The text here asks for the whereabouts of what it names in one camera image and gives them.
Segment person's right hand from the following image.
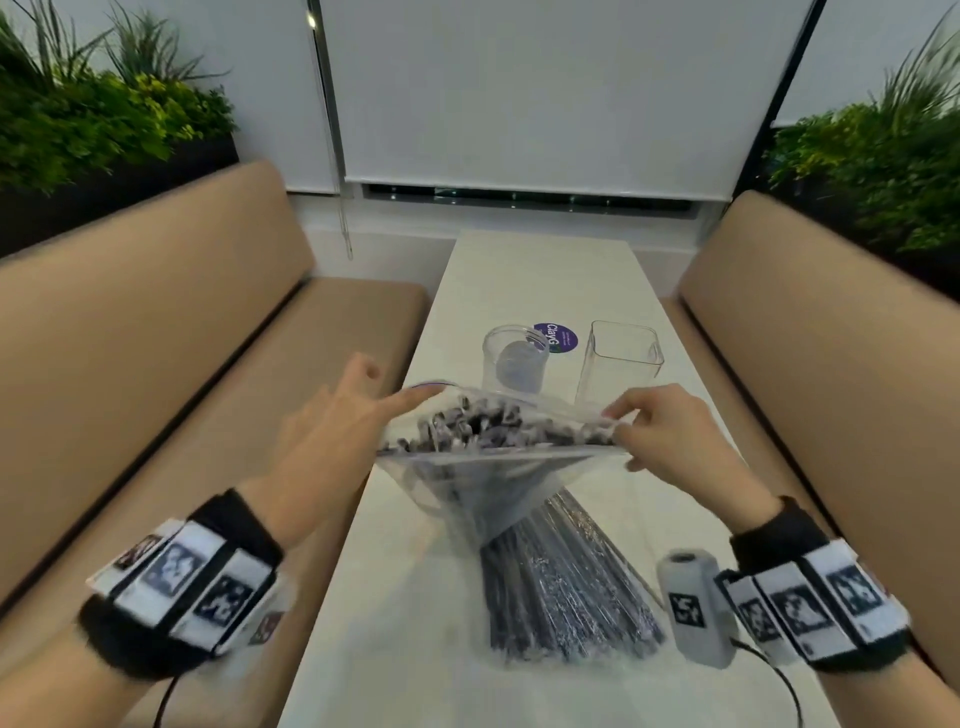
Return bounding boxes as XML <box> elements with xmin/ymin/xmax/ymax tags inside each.
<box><xmin>601</xmin><ymin>383</ymin><xmax>786</xmax><ymax>536</ymax></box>

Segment person's left hand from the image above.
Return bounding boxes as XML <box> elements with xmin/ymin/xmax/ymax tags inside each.
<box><xmin>238</xmin><ymin>352</ymin><xmax>450</xmax><ymax>552</ymax></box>

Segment clear plastic zip bag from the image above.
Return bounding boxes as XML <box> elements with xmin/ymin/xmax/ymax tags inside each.
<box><xmin>373</xmin><ymin>381</ymin><xmax>670</xmax><ymax>670</ymax></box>

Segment person's right forearm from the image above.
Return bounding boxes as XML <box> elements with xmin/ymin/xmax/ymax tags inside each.
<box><xmin>813</xmin><ymin>648</ymin><xmax>960</xmax><ymax>728</ymax></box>

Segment person's left forearm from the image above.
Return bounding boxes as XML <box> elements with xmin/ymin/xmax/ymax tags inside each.
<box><xmin>0</xmin><ymin>618</ymin><xmax>215</xmax><ymax>728</ymax></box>

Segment square clear plastic container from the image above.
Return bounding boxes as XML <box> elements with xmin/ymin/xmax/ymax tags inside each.
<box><xmin>573</xmin><ymin>320</ymin><xmax>667</xmax><ymax>411</ymax></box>

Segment round clear plastic cup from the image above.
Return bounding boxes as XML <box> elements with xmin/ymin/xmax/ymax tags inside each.
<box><xmin>481</xmin><ymin>323</ymin><xmax>552</xmax><ymax>396</ymax></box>

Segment bundle of black straws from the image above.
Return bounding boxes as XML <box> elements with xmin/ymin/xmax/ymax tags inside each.
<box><xmin>381</xmin><ymin>397</ymin><xmax>667</xmax><ymax>666</ymax></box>

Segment clear blind pull wand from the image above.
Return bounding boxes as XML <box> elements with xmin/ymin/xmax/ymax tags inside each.
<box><xmin>336</xmin><ymin>178</ymin><xmax>355</xmax><ymax>263</ymax></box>

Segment tan upholstered bench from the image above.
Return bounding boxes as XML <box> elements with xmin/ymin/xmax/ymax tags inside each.
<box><xmin>0</xmin><ymin>159</ymin><xmax>430</xmax><ymax>728</ymax></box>
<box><xmin>658</xmin><ymin>189</ymin><xmax>960</xmax><ymax>702</ymax></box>

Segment right wristband with marker tags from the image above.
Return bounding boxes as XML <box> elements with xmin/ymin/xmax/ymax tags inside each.
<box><xmin>714</xmin><ymin>495</ymin><xmax>913</xmax><ymax>674</ymax></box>

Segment wristband with marker tags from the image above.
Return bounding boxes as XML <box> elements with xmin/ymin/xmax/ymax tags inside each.
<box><xmin>714</xmin><ymin>495</ymin><xmax>913</xmax><ymax>674</ymax></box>
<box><xmin>78</xmin><ymin>487</ymin><xmax>291</xmax><ymax>682</ymax></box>

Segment dark window strip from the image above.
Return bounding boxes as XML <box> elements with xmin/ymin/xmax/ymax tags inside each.
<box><xmin>361</xmin><ymin>180</ymin><xmax>703</xmax><ymax>220</ymax></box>

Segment left wristband with marker tags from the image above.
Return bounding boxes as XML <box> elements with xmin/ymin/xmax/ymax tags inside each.
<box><xmin>78</xmin><ymin>487</ymin><xmax>291</xmax><ymax>682</ymax></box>

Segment narrow white roller blind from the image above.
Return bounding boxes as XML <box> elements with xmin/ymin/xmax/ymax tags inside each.
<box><xmin>142</xmin><ymin>0</ymin><xmax>340</xmax><ymax>196</ymax></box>
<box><xmin>772</xmin><ymin>0</ymin><xmax>960</xmax><ymax>130</ymax></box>

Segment black planter box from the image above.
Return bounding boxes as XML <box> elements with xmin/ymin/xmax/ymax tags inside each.
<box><xmin>763</xmin><ymin>171</ymin><xmax>960</xmax><ymax>305</ymax></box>
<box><xmin>0</xmin><ymin>133</ymin><xmax>243</xmax><ymax>261</ymax></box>

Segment wide white roller blind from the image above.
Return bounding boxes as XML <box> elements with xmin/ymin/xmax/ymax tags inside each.
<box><xmin>318</xmin><ymin>0</ymin><xmax>820</xmax><ymax>204</ymax></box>

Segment green artificial plants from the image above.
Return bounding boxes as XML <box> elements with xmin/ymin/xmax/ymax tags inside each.
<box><xmin>0</xmin><ymin>0</ymin><xmax>238</xmax><ymax>198</ymax></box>
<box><xmin>763</xmin><ymin>11</ymin><xmax>960</xmax><ymax>256</ymax></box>

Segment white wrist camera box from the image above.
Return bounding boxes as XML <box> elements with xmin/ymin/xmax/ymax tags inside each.
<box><xmin>656</xmin><ymin>549</ymin><xmax>741</xmax><ymax>670</ymax></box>

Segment black cable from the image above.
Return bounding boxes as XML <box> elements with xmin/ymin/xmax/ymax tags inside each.
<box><xmin>731</xmin><ymin>636</ymin><xmax>805</xmax><ymax>728</ymax></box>
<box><xmin>152</xmin><ymin>673</ymin><xmax>183</xmax><ymax>728</ymax></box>

